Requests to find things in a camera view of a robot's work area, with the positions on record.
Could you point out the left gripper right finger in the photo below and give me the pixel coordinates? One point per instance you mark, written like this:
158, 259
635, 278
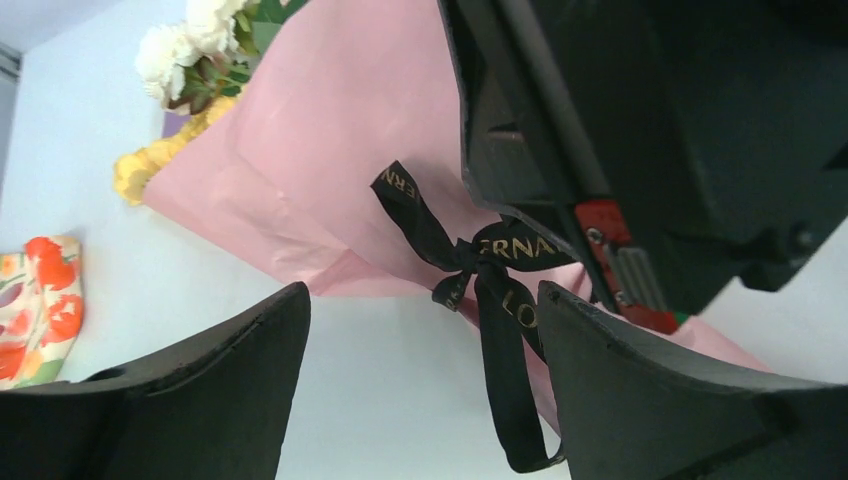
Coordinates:
632, 405

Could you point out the black printed ribbon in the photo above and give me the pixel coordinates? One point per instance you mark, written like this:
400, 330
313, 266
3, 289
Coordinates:
507, 316

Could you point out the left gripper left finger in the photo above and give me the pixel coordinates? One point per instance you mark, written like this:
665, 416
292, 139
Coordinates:
213, 406

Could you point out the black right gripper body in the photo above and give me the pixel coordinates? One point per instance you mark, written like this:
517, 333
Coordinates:
671, 147

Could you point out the orange floral cloth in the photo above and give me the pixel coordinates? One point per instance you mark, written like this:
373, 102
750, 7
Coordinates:
42, 310

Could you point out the pink flower bouquet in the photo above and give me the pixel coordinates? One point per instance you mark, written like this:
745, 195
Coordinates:
282, 178

